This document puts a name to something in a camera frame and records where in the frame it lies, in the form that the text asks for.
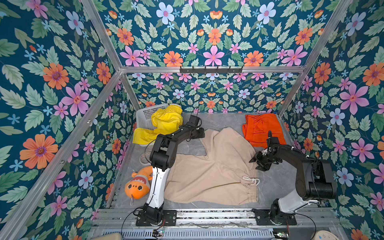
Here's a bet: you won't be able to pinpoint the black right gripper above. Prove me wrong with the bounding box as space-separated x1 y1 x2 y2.
249 150 277 171

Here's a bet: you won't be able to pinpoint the yellow shorts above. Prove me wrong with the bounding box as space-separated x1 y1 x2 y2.
133 104 183 146

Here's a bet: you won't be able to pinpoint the orange shorts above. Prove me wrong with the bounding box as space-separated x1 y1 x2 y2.
242 114 287 149

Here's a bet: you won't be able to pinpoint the beige shorts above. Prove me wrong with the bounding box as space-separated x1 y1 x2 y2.
165 128 259 206

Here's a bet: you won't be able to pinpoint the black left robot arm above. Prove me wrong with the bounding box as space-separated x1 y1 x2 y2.
143 115 205 223

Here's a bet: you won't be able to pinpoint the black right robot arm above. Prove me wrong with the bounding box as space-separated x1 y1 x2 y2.
250 131 337 219

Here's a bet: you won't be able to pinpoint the white plastic laundry basket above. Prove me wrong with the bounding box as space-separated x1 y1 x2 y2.
135 104 169 131

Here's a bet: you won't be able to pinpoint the tape roll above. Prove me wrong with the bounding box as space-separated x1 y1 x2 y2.
140 152 151 166

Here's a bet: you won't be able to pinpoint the orange fish plush toy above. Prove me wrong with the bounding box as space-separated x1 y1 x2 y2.
124 166 153 205

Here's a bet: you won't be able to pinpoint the white round device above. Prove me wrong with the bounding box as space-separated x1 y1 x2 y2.
311 230 339 240

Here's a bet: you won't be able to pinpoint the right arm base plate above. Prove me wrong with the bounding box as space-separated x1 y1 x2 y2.
252 209 297 226

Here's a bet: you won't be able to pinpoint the black hook rail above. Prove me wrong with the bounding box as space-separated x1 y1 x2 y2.
179 66 243 75

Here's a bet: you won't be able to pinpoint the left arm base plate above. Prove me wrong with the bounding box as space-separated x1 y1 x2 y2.
136 210 178 227

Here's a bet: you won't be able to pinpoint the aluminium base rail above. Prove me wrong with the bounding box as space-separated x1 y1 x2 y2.
88 206 348 240

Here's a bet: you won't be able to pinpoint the aluminium frame post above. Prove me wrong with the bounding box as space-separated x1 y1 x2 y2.
82 0 141 111

